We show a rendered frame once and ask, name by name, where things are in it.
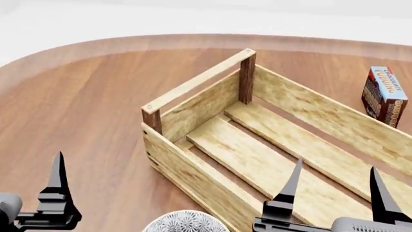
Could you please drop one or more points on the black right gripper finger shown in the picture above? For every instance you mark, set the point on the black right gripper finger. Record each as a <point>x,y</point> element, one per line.
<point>381,203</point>
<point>286,198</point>

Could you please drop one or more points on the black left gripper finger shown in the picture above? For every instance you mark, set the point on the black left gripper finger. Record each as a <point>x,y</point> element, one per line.
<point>58,183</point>

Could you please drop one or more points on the light wooden slatted crate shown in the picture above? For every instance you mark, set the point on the light wooden slatted crate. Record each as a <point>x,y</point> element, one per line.
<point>244,154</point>

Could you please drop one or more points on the grey patterned bowl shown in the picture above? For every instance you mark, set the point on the grey patterned bowl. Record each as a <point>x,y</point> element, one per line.
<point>185,222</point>

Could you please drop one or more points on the chocolate pudding box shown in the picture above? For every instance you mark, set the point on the chocolate pudding box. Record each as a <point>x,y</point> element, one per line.
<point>383,96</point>

